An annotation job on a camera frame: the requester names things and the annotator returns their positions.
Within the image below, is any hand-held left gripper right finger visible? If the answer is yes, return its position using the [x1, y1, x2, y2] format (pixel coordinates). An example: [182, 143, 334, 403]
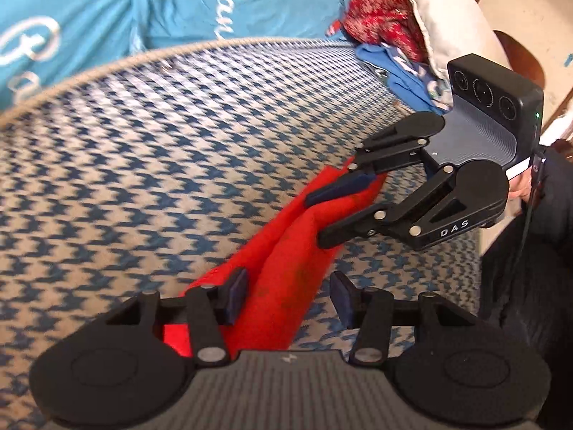
[330, 271, 477, 366]

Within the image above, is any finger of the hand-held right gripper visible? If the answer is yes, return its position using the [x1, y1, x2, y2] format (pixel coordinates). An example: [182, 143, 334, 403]
[318, 163, 464, 250]
[305, 119, 429, 207]

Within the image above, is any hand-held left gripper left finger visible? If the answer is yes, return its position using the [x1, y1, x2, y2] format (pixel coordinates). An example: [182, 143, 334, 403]
[105, 268, 249, 366]

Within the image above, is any blue garment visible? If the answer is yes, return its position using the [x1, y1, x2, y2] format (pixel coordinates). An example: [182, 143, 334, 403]
[356, 42, 453, 115]

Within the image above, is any person's right forearm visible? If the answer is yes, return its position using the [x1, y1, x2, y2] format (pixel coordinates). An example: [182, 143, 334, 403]
[521, 141, 573, 252]

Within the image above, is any white pillow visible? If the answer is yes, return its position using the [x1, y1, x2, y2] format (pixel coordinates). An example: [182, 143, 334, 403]
[391, 0, 506, 77]

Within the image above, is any person's dark clothing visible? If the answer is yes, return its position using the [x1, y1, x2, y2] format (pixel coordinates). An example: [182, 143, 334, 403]
[481, 215, 573, 430]

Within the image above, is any houndstooth bed mattress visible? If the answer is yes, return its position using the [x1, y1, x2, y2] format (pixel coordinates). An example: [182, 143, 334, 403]
[0, 36, 486, 430]

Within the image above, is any red shopping bag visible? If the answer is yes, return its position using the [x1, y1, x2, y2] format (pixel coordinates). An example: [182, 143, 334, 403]
[162, 156, 389, 359]

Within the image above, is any blue printed quilt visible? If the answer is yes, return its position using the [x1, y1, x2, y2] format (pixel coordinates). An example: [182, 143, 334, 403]
[0, 0, 354, 110]

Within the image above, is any black cable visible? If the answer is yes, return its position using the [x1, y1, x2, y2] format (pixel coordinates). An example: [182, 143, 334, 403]
[512, 152, 548, 278]

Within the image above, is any wooden headboard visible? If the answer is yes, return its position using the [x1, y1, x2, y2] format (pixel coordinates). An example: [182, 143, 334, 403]
[492, 30, 548, 95]

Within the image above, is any red floral cloth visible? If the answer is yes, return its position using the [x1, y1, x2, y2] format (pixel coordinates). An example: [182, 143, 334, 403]
[342, 0, 433, 66]

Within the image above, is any person's right hand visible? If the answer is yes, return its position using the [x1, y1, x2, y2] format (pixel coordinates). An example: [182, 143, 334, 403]
[509, 168, 536, 201]

